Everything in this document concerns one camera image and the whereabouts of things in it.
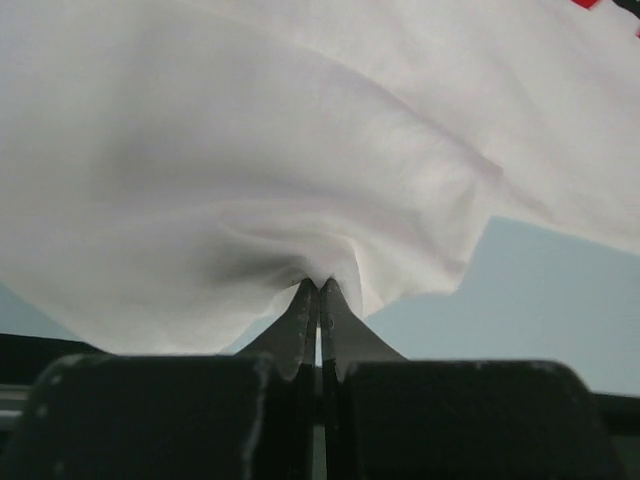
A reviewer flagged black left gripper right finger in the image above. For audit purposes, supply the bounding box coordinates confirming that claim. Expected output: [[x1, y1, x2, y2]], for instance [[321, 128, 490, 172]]
[[319, 278, 406, 479]]

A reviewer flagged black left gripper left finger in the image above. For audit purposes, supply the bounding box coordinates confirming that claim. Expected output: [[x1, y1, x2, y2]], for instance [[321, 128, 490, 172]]
[[236, 279, 318, 479]]

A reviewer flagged white t-shirt red graphic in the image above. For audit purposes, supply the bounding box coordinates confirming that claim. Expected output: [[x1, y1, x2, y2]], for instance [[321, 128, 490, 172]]
[[1, 1, 639, 354]]

